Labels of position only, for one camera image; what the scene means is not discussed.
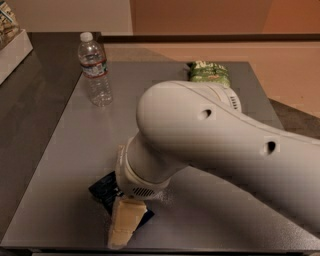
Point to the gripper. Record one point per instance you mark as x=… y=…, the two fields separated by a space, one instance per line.
x=133 y=187

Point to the dark blue rxbar wrapper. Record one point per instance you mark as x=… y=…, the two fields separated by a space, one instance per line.
x=106 y=190

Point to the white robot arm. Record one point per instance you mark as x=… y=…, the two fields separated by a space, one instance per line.
x=218 y=178

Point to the clear plastic water bottle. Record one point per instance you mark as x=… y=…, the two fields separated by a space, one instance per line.
x=93 y=62

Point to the green jalapeno chip bag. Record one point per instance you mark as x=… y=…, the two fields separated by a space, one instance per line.
x=205 y=71

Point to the white box with snacks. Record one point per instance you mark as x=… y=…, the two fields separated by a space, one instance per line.
x=15 y=44

